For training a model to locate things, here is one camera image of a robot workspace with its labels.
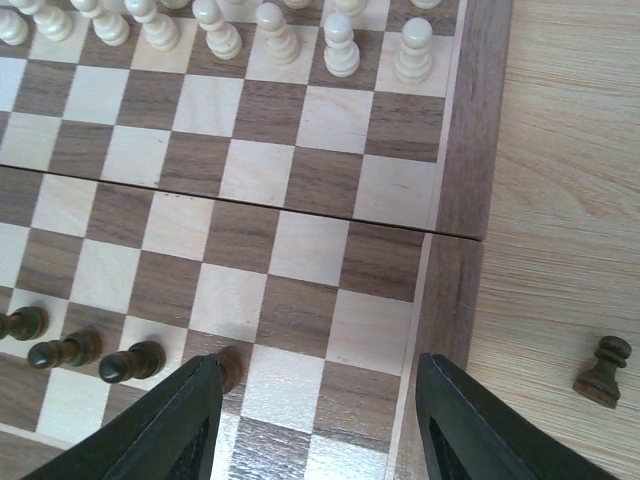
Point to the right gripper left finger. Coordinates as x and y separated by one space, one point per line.
169 433

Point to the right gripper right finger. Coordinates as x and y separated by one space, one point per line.
469 433

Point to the dark pawn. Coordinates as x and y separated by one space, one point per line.
232 368
77 349
25 323
141 361

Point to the wooden chess board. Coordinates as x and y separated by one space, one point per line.
328 228

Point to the white chess piece row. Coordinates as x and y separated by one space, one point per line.
210 35

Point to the dark piece right middle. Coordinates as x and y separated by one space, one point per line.
598 384

